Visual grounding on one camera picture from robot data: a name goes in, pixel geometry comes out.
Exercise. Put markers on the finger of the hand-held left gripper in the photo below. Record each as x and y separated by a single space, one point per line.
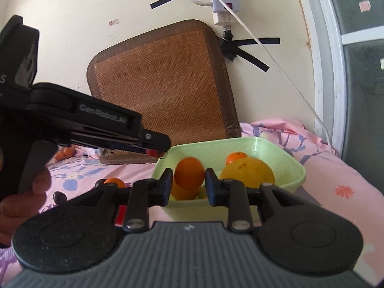
156 139

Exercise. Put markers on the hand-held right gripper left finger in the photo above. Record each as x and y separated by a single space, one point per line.
166 187

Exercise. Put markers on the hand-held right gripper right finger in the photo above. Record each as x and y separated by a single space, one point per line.
211 187

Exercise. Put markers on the green cherry tomato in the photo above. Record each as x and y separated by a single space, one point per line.
202 192

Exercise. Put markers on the red cherry tomato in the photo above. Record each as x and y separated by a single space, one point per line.
121 216
155 154

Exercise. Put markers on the orange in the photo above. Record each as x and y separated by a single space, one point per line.
183 194

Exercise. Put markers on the orange cherry tomato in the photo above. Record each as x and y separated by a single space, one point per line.
115 182
189 174

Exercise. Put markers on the yellow pomelo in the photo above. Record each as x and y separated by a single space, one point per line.
246 174

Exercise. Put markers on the mandarin with green stem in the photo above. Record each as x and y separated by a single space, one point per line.
236 157

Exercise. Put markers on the light green plastic basin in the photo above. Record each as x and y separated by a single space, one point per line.
279 171

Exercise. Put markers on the dark purple cherry tomato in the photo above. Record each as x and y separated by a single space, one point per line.
60 198

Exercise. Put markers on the person's left hand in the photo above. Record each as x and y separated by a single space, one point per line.
27 205

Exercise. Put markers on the brown woven mat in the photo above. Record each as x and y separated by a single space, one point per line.
162 90

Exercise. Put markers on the pink deer print bedsheet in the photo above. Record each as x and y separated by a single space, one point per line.
336 174

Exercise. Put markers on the crossed black tape strips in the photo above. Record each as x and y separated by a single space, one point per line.
249 54

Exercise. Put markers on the black plug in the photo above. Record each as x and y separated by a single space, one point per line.
228 33

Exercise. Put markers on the white power strip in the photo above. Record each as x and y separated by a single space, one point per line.
223 3

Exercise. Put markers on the small window sticker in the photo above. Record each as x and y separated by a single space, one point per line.
364 6

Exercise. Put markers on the small wall sticker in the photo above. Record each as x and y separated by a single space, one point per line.
113 22

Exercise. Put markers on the window with white frame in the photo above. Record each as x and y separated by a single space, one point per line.
360 81

